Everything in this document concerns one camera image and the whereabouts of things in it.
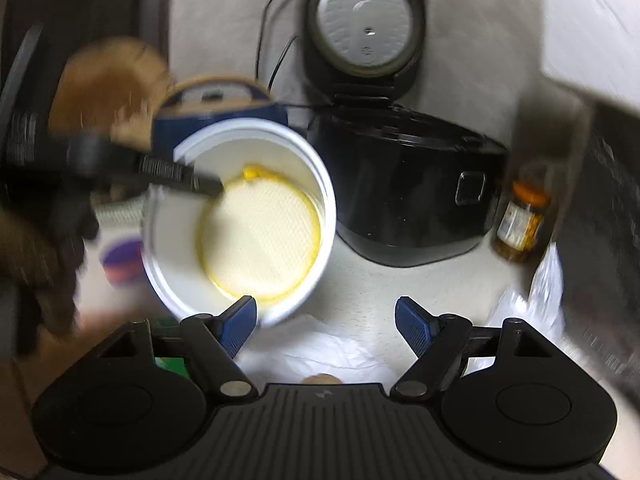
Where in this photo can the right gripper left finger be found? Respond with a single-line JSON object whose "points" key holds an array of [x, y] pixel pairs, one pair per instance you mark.
{"points": [[213, 342]]}

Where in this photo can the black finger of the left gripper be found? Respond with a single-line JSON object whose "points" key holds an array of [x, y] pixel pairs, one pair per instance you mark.
{"points": [[97, 158]]}

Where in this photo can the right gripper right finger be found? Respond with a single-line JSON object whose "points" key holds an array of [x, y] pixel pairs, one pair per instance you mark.
{"points": [[437, 342]]}

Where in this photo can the white round paper bowl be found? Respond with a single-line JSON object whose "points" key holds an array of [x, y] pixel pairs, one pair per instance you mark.
{"points": [[268, 236]]}

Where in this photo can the clear plastic bag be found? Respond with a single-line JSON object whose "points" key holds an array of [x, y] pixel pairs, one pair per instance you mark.
{"points": [[542, 308]]}

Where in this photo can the green patterned cloth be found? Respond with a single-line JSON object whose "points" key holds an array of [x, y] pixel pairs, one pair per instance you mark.
{"points": [[126, 214]]}

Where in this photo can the round wooden cutting board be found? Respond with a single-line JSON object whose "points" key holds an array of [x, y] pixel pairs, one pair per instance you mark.
{"points": [[112, 87]]}

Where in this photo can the purple pink silicone mat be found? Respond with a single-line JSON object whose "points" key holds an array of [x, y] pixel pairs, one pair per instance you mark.
{"points": [[122, 263]]}

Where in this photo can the blue rice cooker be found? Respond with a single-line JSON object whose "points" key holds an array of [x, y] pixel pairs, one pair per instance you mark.
{"points": [[195, 103]]}

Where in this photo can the brown food scrap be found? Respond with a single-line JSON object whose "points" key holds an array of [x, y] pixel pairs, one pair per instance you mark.
{"points": [[321, 379]]}

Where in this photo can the glass jar orange lid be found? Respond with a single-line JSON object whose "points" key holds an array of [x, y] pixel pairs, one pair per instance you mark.
{"points": [[516, 236]]}

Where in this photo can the black rice cooker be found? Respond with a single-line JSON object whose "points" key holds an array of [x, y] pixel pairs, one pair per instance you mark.
{"points": [[410, 188]]}

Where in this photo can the white cabinet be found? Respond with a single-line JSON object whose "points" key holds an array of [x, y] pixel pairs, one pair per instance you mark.
{"points": [[592, 48]]}

